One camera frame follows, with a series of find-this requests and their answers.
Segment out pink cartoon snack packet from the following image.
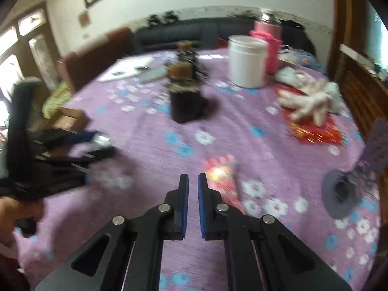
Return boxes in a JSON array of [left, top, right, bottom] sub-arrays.
[[203, 154, 245, 213]]

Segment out clear green-edged snack packet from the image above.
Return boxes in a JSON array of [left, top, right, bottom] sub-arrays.
[[90, 132, 112, 149]]

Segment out person's left hand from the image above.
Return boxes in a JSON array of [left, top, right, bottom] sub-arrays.
[[0, 196, 45, 246]]

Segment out brown cardboard tray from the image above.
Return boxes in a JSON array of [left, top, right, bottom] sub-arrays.
[[42, 106, 90, 132]]

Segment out green floral cloth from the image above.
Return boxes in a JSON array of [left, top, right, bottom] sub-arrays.
[[41, 81, 72, 119]]

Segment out brown red armchair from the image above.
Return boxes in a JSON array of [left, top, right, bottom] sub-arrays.
[[57, 27, 134, 94]]

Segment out white paper pad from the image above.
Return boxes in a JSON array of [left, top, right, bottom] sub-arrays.
[[96, 55, 156, 83]]

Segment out small colourful notebook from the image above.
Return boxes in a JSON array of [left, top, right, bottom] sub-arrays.
[[138, 66, 168, 84]]

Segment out black phone stand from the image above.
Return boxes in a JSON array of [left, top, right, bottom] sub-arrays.
[[321, 118, 387, 220]]

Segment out black jar with wooden knob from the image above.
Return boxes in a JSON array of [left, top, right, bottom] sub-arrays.
[[165, 61, 208, 123]]

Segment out purple floral tablecloth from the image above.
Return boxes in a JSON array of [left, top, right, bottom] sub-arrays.
[[17, 50, 380, 290]]

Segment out rear black jar wooden knob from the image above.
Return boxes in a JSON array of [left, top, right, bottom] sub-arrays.
[[176, 40, 199, 66]]

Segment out red foil bag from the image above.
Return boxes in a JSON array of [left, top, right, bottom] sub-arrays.
[[274, 86, 343, 145]]

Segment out black device on sofa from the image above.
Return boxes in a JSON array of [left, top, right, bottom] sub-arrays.
[[146, 15, 161, 28], [162, 11, 179, 25]]

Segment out black leather sofa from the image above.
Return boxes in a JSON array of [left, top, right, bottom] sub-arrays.
[[134, 17, 316, 55]]

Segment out white work gloves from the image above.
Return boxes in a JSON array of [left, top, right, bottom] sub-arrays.
[[275, 66, 343, 128]]

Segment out white plastic canister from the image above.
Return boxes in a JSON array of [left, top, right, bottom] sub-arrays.
[[228, 35, 268, 89]]

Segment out pink thermos flask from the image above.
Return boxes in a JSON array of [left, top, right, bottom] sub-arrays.
[[250, 8, 283, 74]]

